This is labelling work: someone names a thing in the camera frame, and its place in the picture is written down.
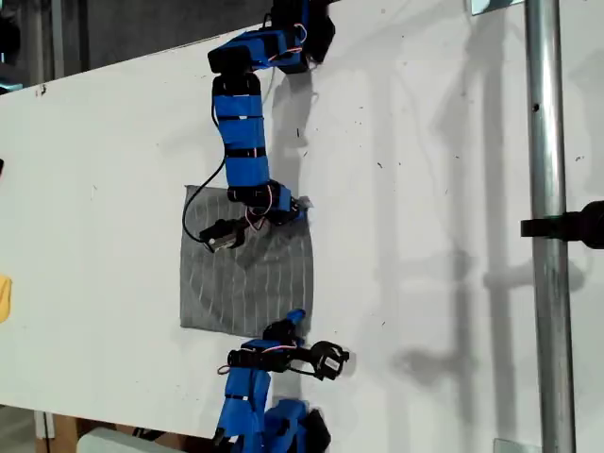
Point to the grey striped towel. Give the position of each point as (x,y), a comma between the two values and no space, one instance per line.
(255,283)

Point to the white plastic box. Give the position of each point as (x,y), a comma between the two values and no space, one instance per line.
(113,441)

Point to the yellow object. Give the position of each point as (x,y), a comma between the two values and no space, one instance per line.
(5,299)

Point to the black clamp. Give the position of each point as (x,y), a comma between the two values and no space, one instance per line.
(566,224)

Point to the short black camera stalk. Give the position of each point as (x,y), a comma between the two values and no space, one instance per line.
(252,225)
(302,354)

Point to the black camera box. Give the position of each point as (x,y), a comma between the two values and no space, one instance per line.
(221,236)
(330,361)

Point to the steel post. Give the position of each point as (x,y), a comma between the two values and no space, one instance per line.
(547,141)

